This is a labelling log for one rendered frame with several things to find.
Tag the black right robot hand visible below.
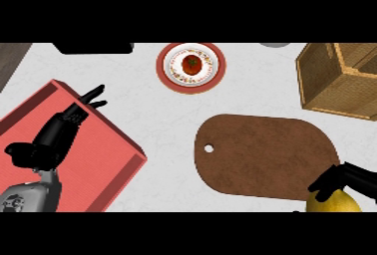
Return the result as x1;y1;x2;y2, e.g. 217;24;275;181
306;161;377;205

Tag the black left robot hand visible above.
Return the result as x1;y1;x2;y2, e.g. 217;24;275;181
3;84;109;172

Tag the yellow lemon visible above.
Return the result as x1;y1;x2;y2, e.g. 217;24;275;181
304;187;364;213

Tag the brown wooden cutting board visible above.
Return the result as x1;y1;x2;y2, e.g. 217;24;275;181
192;114;341;202

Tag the wicker basket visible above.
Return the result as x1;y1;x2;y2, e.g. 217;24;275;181
294;43;377;122

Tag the red tray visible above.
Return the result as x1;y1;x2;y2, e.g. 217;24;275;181
0;79;149;213

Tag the dark wooden panel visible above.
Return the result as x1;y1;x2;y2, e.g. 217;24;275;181
0;43;34;93

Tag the black appliance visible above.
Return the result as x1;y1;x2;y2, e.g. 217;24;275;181
52;43;136;56

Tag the red-rimmed white plate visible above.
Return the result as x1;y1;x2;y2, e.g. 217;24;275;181
155;43;228;95

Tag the red tomato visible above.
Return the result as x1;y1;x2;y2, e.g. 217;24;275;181
182;54;204;76

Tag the grey round object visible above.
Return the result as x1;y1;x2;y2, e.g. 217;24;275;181
257;43;293;49

